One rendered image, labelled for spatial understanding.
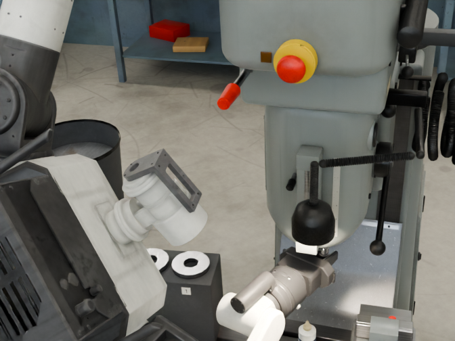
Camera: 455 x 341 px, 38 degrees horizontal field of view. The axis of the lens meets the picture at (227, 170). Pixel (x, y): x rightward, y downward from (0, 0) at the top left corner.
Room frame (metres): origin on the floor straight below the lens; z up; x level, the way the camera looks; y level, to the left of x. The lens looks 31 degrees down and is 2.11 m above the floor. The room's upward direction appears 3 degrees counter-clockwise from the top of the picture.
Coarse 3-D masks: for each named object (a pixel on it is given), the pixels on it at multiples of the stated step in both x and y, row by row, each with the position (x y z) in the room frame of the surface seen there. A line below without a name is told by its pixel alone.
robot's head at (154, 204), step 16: (144, 192) 0.71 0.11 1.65; (160, 192) 0.72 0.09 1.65; (128, 208) 0.73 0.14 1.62; (144, 208) 0.72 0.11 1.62; (160, 208) 0.71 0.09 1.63; (176, 208) 0.72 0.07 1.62; (128, 224) 0.71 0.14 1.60; (144, 224) 0.72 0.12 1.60; (160, 224) 0.71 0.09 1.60; (176, 224) 0.71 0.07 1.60; (192, 224) 0.71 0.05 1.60; (176, 240) 0.71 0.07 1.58
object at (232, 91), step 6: (246, 72) 0.97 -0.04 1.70; (240, 78) 0.94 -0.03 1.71; (228, 84) 0.91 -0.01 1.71; (234, 84) 0.91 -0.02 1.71; (240, 84) 0.93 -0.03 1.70; (228, 90) 0.89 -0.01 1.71; (234, 90) 0.89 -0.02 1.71; (222, 96) 0.87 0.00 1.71; (228, 96) 0.87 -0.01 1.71; (234, 96) 0.88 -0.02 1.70; (222, 102) 0.86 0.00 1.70; (228, 102) 0.86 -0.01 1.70; (222, 108) 0.86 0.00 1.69
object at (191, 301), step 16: (160, 256) 1.24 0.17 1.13; (176, 256) 1.24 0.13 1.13; (192, 256) 1.24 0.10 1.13; (208, 256) 1.25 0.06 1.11; (160, 272) 1.20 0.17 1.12; (176, 272) 1.19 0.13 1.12; (192, 272) 1.18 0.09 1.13; (208, 272) 1.19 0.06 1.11; (176, 288) 1.16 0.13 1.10; (192, 288) 1.15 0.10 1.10; (208, 288) 1.15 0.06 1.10; (176, 304) 1.16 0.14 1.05; (192, 304) 1.15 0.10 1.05; (208, 304) 1.15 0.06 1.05; (176, 320) 1.16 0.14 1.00; (192, 320) 1.16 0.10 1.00; (208, 320) 1.15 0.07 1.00; (208, 336) 1.15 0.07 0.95
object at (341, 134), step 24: (264, 120) 1.08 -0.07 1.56; (288, 120) 1.01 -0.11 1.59; (312, 120) 1.00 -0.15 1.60; (336, 120) 0.98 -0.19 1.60; (360, 120) 0.98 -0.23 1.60; (288, 144) 1.01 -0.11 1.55; (312, 144) 0.99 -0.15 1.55; (336, 144) 0.98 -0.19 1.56; (360, 144) 0.98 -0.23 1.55; (288, 168) 1.01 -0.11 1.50; (336, 168) 0.98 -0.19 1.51; (360, 168) 0.99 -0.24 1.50; (288, 192) 1.01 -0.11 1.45; (336, 192) 0.98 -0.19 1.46; (360, 192) 0.99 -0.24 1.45; (288, 216) 1.01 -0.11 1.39; (336, 216) 0.98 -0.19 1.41; (360, 216) 0.99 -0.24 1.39; (336, 240) 0.98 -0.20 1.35
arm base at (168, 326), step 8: (152, 320) 0.67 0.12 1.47; (160, 320) 0.67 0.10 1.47; (168, 320) 0.67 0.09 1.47; (168, 328) 0.66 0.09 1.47; (176, 328) 0.66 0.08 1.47; (152, 336) 0.64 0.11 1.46; (160, 336) 0.65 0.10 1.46; (168, 336) 0.66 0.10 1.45; (176, 336) 0.64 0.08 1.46; (184, 336) 0.64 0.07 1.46; (192, 336) 0.65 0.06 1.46
